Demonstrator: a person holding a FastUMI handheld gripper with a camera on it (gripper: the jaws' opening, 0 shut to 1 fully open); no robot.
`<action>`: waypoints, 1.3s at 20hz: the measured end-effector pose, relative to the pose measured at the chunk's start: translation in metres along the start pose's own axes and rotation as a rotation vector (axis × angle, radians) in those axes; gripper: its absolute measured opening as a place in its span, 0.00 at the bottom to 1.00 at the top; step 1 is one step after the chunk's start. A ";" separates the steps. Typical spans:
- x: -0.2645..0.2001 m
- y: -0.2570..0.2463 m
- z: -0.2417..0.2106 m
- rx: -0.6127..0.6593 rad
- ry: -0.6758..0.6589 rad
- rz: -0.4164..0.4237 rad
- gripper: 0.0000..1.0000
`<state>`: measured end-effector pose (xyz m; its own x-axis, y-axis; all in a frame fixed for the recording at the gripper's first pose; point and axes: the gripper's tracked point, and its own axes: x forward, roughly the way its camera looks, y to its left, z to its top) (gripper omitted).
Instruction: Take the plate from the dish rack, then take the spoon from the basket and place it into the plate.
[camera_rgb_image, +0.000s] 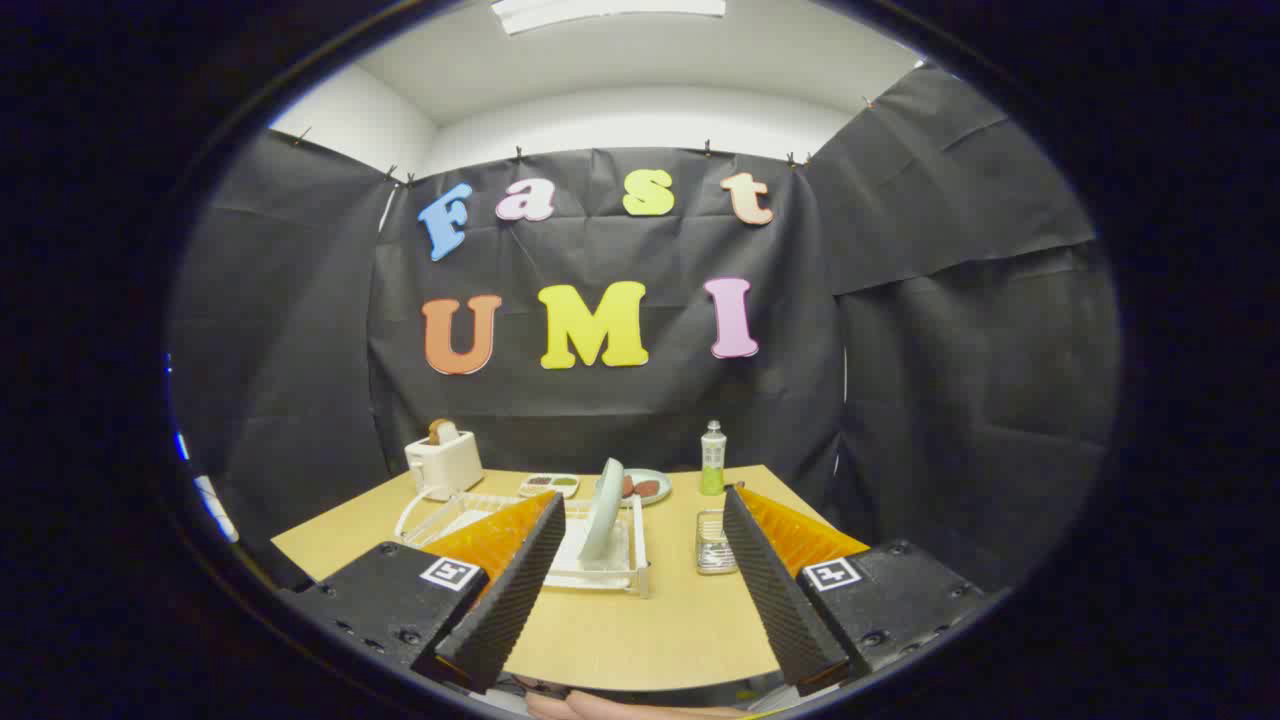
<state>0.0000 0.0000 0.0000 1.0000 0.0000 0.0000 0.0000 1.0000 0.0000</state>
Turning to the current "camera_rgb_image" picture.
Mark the black backdrop cloth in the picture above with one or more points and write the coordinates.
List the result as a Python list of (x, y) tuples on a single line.
[(900, 400)]

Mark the small divided sauce tray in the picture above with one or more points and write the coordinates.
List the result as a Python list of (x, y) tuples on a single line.
[(548, 492)]

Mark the ceiling light panel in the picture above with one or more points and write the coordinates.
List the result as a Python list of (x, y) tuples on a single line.
[(600, 12)]

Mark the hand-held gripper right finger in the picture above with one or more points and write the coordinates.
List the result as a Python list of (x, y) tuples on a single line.
[(780, 600)]

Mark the white board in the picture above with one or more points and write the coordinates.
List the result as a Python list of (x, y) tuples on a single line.
[(217, 508)]

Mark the white toaster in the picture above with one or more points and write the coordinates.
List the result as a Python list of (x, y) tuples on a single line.
[(445, 465)]

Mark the small plate with food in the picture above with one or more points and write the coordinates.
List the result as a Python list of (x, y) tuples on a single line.
[(663, 481)]

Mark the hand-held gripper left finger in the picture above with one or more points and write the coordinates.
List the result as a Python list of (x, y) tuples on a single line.
[(510, 600)]

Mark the pale green plate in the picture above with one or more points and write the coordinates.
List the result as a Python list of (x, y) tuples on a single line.
[(603, 515)]

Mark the brown bread slice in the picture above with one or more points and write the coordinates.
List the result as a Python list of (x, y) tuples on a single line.
[(443, 431)]

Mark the green and white bottle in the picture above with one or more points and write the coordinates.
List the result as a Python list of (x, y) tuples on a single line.
[(713, 460)]

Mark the white dish rack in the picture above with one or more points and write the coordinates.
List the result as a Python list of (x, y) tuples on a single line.
[(565, 575)]

